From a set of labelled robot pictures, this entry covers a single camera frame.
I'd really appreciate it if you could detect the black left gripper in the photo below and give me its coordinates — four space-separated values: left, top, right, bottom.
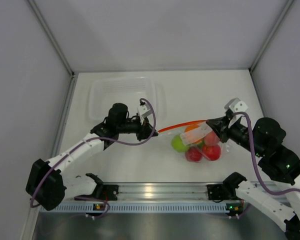
116 114 158 141

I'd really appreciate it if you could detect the aluminium mounting rail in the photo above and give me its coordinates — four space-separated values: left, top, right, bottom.
64 181 291 202

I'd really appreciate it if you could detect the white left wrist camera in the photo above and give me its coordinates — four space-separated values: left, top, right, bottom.
137 104 153 118

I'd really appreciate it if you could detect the red fake apple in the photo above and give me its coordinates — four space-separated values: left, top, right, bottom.
202 145 222 161

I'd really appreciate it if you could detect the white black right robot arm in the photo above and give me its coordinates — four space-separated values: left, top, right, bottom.
206 111 300 240

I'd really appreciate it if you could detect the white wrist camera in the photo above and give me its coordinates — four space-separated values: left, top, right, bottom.
224 98 248 116
137 104 153 118

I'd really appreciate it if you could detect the green fake apple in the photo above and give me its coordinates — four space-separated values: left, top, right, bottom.
171 135 190 153

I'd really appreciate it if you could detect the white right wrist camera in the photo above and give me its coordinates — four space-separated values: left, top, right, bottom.
224 98 248 116

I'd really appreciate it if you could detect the grey slotted cable duct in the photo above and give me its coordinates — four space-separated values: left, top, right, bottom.
50 202 243 214

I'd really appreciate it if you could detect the clear zip top bag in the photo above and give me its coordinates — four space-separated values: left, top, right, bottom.
158 120 231 163

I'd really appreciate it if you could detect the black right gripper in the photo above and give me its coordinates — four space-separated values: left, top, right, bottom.
205 114 265 157

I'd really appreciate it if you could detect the orange fake orange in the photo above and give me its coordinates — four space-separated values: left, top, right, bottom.
184 124 199 133

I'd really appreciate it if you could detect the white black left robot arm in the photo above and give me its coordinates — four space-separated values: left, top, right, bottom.
25 98 158 211

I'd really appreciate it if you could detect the pink fake peach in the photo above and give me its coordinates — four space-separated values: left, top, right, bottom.
203 131 220 146

